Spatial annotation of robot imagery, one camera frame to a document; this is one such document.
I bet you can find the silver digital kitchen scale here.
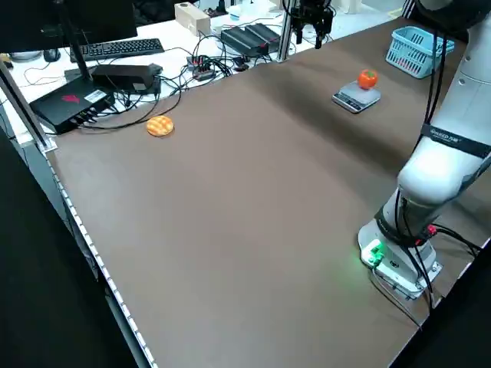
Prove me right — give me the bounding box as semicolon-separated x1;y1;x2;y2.
331;81;382;115

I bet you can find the black ribbed power supply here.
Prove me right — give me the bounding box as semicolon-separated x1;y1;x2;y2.
245;22;282;50
220;26;269;55

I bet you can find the beige rectangular box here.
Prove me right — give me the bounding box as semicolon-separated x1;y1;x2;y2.
174;2;212;37

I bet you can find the long black looping cable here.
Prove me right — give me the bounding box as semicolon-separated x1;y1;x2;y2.
78;86;183;132

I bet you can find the white side desk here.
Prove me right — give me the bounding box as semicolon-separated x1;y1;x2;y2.
0;0;407;149

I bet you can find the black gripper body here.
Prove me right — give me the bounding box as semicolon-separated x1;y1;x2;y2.
293;0;334;21

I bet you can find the black computer keyboard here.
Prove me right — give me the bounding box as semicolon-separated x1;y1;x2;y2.
69;38;165;63

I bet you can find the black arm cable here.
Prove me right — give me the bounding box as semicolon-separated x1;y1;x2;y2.
394;28;480;310

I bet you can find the light blue plastic shopping basket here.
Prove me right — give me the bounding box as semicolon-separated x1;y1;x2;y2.
385;26;456;80

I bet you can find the red tomato with green stem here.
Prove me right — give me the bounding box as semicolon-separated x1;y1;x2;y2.
357;69;379;91

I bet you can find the aluminium frame post with foot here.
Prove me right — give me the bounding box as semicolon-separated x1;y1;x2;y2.
0;61;58;153

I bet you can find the black computer monitor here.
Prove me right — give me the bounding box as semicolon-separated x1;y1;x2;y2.
0;0;138;82

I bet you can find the grey hub with red plugs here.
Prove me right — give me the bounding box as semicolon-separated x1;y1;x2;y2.
186;54;216;81

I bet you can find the round orange checkered bread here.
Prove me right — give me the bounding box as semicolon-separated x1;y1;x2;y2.
147;116;175;139

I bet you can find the black mini computer red logo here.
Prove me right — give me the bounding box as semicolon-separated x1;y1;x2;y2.
29;78;117;135

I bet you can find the black rectangular dock box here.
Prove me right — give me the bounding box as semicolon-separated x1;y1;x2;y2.
91;64;164;95

